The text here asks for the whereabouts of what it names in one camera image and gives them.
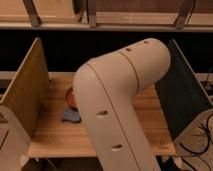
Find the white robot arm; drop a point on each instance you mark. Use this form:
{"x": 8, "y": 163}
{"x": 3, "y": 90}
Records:
{"x": 103, "y": 89}

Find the blue sponge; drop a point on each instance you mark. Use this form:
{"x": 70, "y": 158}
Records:
{"x": 71, "y": 115}

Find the orange ceramic bowl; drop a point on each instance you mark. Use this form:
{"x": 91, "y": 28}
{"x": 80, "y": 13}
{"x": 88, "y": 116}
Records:
{"x": 69, "y": 96}

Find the right dark divider panel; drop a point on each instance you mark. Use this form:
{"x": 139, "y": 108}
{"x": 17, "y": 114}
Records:
{"x": 183, "y": 99}

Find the left wooden divider panel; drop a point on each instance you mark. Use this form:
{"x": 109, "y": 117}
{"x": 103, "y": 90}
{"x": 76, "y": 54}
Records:
{"x": 22, "y": 101}

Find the wooden shelf with brackets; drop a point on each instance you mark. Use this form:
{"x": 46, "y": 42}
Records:
{"x": 108, "y": 15}

